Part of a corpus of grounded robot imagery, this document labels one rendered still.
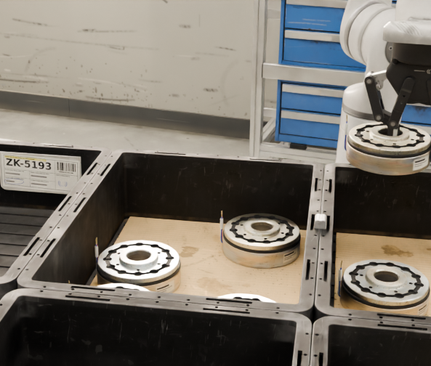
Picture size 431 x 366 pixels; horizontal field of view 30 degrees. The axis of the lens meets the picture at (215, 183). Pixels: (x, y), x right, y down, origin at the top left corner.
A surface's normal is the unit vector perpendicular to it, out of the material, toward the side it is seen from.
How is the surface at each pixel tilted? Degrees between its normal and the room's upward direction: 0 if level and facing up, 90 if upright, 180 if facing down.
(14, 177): 90
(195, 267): 0
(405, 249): 0
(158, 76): 90
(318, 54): 90
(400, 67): 91
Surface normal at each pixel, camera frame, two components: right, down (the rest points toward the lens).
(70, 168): -0.15, 0.38
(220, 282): 0.01, -0.92
